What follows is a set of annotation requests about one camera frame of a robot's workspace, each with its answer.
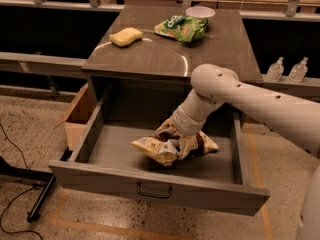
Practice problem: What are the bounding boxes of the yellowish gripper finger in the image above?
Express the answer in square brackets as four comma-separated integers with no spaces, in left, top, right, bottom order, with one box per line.
[179,134,201,160]

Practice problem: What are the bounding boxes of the brown and yellow chip bag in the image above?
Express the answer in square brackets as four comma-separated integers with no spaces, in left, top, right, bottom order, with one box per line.
[131,131,219,167]

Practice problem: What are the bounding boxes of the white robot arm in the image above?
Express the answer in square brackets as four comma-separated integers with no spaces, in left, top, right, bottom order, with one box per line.
[156,64,320,158]

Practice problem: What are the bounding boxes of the grey open drawer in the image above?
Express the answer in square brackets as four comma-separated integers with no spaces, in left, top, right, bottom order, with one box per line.
[49,85,270,216]

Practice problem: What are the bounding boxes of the green chip bag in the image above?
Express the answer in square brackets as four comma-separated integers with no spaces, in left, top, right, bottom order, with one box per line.
[154,15,208,43]

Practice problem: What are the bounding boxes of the grey cabinet counter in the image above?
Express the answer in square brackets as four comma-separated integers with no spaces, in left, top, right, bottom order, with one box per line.
[81,4,264,125]

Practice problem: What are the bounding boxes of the cardboard box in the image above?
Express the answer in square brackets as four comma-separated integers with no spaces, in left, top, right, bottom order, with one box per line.
[57,84,95,151]

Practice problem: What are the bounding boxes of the yellow sponge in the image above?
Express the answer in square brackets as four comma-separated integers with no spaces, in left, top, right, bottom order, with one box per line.
[109,27,143,47]

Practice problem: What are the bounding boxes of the clear pump bottle left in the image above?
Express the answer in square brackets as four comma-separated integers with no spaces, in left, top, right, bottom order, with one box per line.
[266,57,284,82]

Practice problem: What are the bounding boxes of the clear pump bottle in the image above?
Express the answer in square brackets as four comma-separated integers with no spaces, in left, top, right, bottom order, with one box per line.
[288,57,308,82]
[266,57,284,82]

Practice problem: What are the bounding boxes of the white plastic bowl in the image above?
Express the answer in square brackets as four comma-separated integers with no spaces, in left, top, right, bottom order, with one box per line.
[185,6,215,19]

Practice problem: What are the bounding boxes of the clear pump bottle right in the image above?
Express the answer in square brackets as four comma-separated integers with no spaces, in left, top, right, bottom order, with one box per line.
[288,57,308,82]

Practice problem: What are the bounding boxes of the grey metal shelf rack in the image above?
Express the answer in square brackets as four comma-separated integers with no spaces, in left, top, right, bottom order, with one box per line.
[0,0,320,100]

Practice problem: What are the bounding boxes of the black stand base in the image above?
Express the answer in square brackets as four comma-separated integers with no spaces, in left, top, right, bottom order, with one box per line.
[0,155,58,223]

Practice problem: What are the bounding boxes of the black drawer handle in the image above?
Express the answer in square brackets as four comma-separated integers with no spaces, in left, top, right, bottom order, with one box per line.
[136,183,172,199]

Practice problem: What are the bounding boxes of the black floor cable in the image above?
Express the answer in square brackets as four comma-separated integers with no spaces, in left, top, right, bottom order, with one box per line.
[0,122,44,240]

